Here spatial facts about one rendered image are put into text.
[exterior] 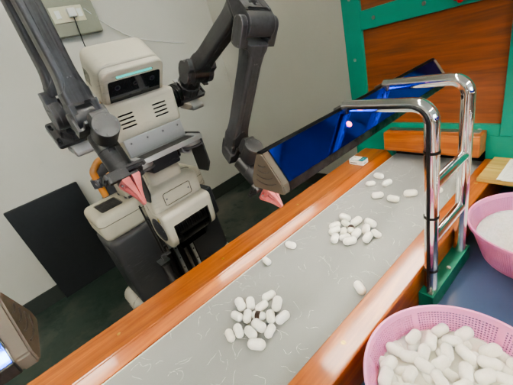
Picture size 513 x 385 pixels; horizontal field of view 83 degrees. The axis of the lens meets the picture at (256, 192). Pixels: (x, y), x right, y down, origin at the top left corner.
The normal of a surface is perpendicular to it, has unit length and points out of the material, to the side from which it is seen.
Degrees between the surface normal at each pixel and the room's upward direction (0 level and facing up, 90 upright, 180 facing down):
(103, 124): 63
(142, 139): 90
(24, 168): 90
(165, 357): 0
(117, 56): 42
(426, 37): 90
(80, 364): 0
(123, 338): 0
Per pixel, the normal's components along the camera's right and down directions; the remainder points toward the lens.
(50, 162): 0.68, 0.16
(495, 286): -0.25, -0.86
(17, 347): 0.39, -0.29
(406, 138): -0.74, 0.47
